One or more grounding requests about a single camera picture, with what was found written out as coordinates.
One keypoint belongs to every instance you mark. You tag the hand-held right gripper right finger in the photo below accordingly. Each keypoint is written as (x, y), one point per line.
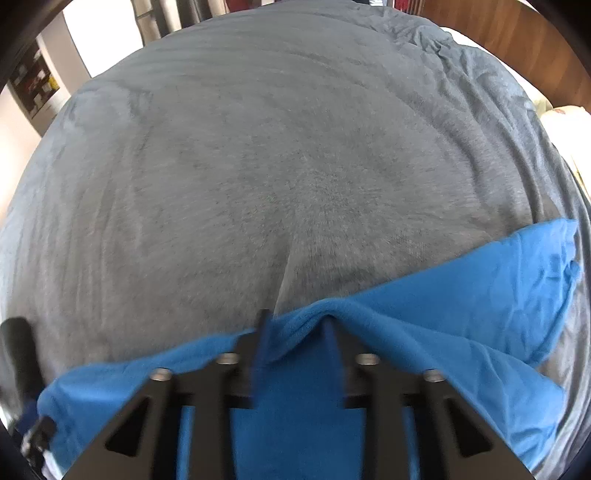
(333, 364)

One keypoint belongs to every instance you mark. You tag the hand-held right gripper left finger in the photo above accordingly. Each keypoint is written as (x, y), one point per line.
(257, 357)

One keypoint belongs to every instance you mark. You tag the blue fleece towel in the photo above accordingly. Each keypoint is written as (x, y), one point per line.
(461, 304)

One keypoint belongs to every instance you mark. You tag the grey bed blanket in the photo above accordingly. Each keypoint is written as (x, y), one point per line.
(277, 161)

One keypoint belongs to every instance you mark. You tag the cream cloth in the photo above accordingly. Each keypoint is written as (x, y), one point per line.
(570, 131)

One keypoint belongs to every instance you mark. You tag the hanging clothes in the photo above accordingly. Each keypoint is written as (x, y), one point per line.
(154, 18)

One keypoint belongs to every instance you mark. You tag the cluttered wall shelf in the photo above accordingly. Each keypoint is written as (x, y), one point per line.
(32, 81)

